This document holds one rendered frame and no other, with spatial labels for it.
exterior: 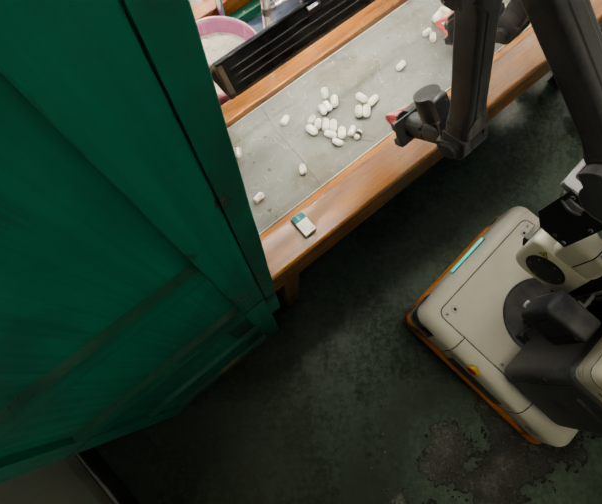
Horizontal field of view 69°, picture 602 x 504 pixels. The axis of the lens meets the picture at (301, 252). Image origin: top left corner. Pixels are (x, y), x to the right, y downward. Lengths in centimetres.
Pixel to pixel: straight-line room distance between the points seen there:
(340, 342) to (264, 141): 93
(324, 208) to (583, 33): 68
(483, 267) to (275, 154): 89
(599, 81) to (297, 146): 76
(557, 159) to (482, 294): 90
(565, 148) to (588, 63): 174
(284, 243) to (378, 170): 32
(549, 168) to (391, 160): 123
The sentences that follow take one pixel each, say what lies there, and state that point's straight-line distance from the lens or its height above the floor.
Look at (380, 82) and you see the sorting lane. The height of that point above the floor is 74.
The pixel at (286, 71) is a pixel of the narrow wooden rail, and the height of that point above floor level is 76.
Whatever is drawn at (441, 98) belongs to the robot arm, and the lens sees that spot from 96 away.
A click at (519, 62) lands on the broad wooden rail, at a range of 149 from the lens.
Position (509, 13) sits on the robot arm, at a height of 97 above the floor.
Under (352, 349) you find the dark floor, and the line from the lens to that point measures 183.
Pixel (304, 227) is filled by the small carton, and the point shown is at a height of 78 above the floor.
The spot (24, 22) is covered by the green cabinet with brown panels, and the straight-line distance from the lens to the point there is 22.
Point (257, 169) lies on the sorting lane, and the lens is 120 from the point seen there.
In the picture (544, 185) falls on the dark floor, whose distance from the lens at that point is 228.
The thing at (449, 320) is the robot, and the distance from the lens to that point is 164.
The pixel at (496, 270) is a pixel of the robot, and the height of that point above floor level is 28.
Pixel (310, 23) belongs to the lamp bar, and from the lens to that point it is 101.
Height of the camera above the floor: 182
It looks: 75 degrees down
